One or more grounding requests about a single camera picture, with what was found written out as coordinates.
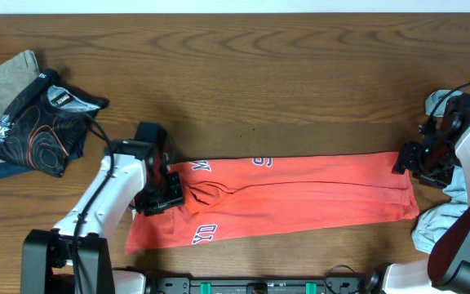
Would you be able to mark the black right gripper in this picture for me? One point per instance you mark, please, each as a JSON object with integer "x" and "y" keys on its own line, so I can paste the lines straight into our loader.
{"x": 408, "y": 160}

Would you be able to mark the light blue t-shirt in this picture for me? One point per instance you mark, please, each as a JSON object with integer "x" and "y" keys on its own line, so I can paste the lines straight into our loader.
{"x": 433, "y": 223}

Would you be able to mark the black orange patterned shirt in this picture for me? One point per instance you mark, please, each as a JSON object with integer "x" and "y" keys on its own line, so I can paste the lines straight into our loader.
{"x": 46, "y": 123}

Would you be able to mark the red t-shirt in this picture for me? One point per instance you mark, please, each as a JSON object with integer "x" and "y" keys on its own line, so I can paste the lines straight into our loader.
{"x": 245, "y": 197}

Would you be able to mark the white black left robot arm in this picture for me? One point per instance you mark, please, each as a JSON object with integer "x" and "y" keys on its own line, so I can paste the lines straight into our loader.
{"x": 73, "y": 256}

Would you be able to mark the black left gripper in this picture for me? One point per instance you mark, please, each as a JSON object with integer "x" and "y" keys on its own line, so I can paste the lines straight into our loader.
{"x": 175, "y": 196}

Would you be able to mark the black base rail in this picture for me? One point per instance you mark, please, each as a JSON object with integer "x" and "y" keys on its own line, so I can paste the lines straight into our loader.
{"x": 330, "y": 284}

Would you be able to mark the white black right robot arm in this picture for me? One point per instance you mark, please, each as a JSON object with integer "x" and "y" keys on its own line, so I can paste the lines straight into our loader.
{"x": 447, "y": 269}

